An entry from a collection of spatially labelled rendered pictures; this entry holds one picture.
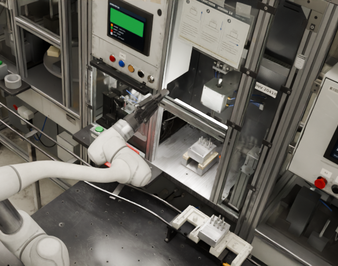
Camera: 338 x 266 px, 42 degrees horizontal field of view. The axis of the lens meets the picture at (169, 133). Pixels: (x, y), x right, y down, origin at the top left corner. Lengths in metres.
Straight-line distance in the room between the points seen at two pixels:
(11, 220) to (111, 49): 0.90
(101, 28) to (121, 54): 0.15
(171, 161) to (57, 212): 0.65
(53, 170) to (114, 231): 0.78
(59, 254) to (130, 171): 0.48
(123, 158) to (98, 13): 0.73
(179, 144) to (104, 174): 0.87
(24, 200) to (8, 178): 1.87
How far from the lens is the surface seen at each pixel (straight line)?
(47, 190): 3.44
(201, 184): 2.29
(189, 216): 2.20
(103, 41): 2.19
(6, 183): 1.53
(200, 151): 2.29
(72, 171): 1.66
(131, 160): 1.76
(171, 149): 2.45
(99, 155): 1.83
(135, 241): 2.30
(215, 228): 2.10
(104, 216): 2.39
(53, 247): 1.96
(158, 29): 1.92
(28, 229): 2.03
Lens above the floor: 2.55
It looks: 40 degrees down
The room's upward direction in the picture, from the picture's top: 9 degrees clockwise
